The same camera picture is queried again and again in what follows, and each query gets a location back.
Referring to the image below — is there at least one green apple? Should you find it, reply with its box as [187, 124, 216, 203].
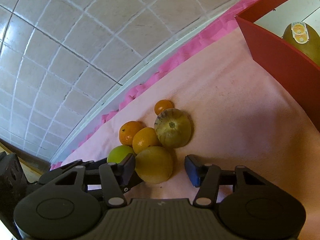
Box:
[107, 145, 135, 164]

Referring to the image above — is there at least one striped passion fruit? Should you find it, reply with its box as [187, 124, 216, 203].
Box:
[154, 108, 193, 148]

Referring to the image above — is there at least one kiwi with sticker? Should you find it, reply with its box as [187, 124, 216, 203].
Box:
[283, 22, 320, 66]

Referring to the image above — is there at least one yellow-brown round fruit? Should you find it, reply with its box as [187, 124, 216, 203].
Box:
[135, 146, 174, 184]

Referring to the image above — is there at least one mandarin orange back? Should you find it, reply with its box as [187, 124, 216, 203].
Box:
[118, 121, 145, 146]

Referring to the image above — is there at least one small mandarin behind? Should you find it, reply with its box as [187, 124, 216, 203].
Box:
[132, 127, 161, 154]

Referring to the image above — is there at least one pink cloth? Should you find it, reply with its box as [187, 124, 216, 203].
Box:
[49, 0, 320, 240]

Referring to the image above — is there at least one tiny orange kumquat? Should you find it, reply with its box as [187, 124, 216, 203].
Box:
[154, 99, 174, 115]

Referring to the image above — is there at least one red box white inside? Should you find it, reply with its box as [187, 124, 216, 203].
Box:
[235, 0, 319, 128]

